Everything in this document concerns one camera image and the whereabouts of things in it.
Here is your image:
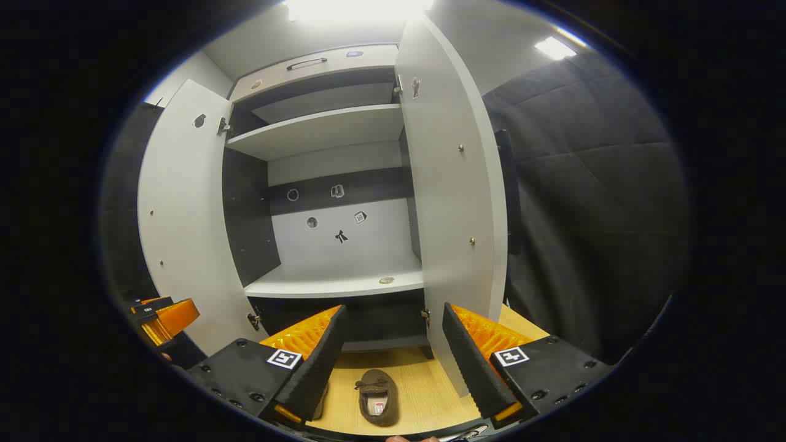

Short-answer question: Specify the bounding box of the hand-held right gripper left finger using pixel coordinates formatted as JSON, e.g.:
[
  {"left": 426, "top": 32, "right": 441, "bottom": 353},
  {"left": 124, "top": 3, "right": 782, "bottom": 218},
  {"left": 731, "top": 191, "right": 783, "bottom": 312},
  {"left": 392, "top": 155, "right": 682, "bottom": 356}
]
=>
[{"left": 186, "top": 304, "right": 349, "bottom": 425}]

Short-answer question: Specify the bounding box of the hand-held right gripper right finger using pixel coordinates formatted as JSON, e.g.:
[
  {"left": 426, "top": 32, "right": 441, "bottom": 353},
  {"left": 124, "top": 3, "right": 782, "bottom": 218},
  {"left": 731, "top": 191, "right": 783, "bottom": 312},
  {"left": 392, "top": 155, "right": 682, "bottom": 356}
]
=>
[{"left": 442, "top": 302, "right": 615, "bottom": 424}]

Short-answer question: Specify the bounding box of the grey shoe cabinet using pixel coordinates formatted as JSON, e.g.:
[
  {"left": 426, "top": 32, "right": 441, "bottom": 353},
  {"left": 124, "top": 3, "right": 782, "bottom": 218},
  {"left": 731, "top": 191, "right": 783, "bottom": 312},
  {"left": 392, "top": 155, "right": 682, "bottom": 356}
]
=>
[{"left": 221, "top": 43, "right": 434, "bottom": 361}]

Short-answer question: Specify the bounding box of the black backdrop cloth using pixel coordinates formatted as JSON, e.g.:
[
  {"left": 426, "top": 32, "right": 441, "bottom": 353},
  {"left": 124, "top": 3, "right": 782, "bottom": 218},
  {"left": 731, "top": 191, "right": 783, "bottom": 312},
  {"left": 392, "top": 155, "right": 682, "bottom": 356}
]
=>
[{"left": 482, "top": 49, "right": 690, "bottom": 364}]

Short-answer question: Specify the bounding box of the ceiling light panel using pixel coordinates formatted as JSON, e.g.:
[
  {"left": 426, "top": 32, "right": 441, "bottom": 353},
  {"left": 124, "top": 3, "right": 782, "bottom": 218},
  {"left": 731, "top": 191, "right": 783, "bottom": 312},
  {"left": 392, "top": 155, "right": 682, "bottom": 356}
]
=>
[
  {"left": 287, "top": 0, "right": 434, "bottom": 23},
  {"left": 534, "top": 36, "right": 578, "bottom": 61}
]

